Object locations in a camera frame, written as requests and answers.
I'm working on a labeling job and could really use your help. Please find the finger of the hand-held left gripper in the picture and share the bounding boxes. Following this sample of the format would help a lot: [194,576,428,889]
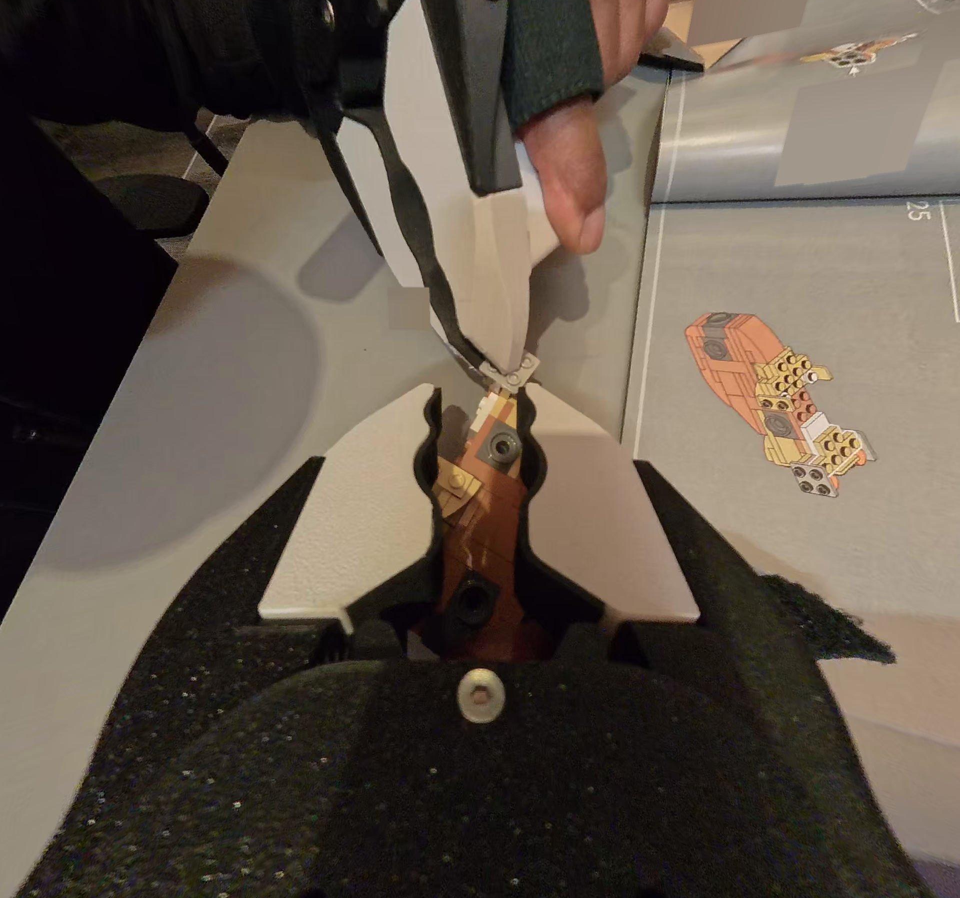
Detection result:
[339,118,496,383]
[384,0,564,374]

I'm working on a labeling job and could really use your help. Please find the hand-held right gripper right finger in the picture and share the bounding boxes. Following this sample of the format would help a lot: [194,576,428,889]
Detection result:
[522,384,702,625]

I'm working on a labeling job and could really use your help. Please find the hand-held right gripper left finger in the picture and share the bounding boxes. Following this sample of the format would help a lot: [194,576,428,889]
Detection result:
[256,384,444,623]

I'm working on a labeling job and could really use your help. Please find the small pale grey brick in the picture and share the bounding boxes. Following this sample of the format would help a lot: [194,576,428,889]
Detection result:
[480,354,541,391]

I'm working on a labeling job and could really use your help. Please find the orange tan brick model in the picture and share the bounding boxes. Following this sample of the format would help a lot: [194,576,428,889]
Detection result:
[431,388,556,663]

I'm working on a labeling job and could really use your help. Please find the black office chair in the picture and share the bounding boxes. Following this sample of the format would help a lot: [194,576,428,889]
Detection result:
[93,106,230,239]

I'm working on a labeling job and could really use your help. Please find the grey instruction booklet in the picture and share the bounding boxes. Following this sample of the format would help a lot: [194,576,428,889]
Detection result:
[621,0,960,614]

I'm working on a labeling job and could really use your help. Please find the person's dark jacket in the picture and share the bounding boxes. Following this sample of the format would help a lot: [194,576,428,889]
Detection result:
[0,118,181,614]

